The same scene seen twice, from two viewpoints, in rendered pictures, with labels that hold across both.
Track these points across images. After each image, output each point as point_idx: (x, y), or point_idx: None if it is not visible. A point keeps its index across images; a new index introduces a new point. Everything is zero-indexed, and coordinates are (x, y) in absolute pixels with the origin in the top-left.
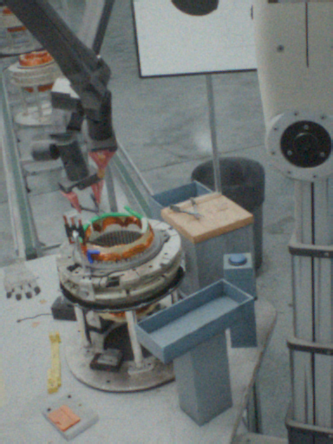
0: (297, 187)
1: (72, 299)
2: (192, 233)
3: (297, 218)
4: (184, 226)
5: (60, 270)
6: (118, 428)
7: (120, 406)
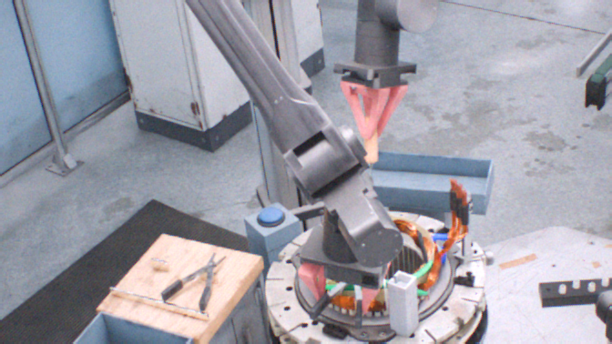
0: (292, 15)
1: (482, 318)
2: (254, 261)
3: (296, 55)
4: (239, 280)
5: (481, 293)
6: (521, 335)
7: None
